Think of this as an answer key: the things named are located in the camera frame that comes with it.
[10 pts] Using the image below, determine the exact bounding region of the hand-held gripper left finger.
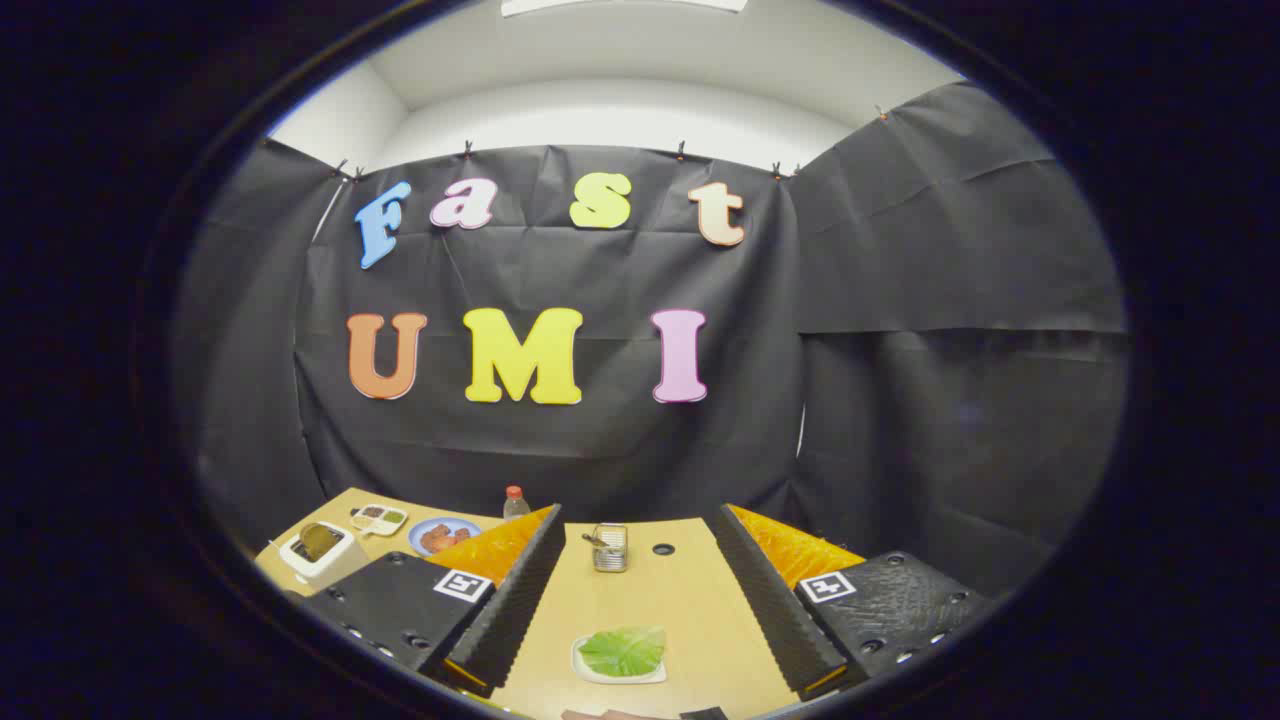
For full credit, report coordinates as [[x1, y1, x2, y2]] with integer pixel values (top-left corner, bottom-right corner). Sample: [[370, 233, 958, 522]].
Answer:
[[298, 504, 567, 699]]

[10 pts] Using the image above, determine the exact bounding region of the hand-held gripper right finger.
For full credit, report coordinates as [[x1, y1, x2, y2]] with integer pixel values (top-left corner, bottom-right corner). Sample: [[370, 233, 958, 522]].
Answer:
[[706, 503, 1001, 701]]

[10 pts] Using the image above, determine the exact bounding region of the green lettuce leaf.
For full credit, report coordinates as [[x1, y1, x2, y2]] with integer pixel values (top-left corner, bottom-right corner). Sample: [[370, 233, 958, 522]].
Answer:
[[578, 627, 667, 678]]

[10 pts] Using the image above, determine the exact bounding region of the small white square plate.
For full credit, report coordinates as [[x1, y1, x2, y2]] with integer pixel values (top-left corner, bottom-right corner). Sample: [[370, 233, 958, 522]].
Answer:
[[572, 628, 669, 686]]

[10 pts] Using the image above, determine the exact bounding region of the blue plate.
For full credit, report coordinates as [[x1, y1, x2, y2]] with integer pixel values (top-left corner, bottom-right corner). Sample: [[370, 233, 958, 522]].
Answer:
[[408, 516, 483, 558]]

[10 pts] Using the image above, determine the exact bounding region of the white divided seasoning tray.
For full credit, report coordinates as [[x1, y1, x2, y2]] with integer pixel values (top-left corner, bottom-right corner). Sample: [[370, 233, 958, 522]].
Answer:
[[349, 504, 409, 536]]

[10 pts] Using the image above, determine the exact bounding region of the white toaster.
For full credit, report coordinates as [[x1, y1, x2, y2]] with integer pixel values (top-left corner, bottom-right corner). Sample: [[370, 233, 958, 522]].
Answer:
[[278, 520, 371, 588]]

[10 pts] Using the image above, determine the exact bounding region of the ceiling light panel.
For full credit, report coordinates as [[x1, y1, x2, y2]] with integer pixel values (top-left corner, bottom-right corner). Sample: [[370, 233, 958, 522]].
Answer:
[[500, 0, 749, 17]]

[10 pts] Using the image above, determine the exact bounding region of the metal wire cutlery holder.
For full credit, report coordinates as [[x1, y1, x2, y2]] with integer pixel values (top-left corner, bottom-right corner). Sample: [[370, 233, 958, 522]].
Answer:
[[583, 523, 629, 573]]

